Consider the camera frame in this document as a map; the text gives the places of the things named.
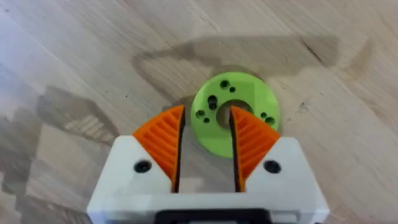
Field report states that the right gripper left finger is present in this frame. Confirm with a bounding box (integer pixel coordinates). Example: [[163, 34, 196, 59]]
[[86, 105, 186, 224]]

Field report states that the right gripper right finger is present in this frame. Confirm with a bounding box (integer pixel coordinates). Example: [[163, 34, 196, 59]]
[[229, 105, 330, 224]]

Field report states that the green disc with holes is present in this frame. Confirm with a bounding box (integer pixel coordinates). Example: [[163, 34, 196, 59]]
[[190, 72, 280, 159]]

